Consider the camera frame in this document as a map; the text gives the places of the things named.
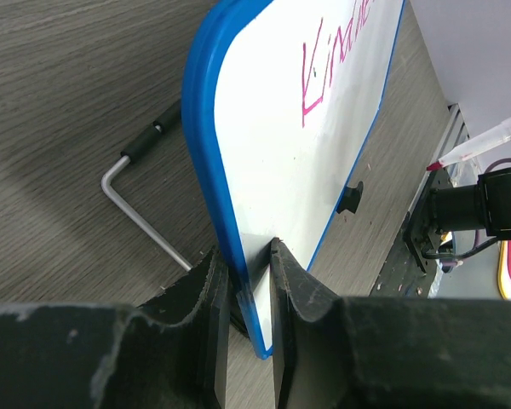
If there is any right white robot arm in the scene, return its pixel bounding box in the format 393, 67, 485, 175
429, 167, 511, 240

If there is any pink capped marker pen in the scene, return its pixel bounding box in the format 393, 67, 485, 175
426, 117, 511, 171

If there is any blue framed whiteboard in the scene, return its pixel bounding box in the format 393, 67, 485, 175
181, 1, 404, 359

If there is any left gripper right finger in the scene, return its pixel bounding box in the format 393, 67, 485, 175
270, 239, 511, 408

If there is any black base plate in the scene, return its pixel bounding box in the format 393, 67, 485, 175
370, 170, 452, 297

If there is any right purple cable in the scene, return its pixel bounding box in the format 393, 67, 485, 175
442, 157, 511, 269

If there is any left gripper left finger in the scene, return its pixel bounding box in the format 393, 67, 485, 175
0, 250, 231, 408

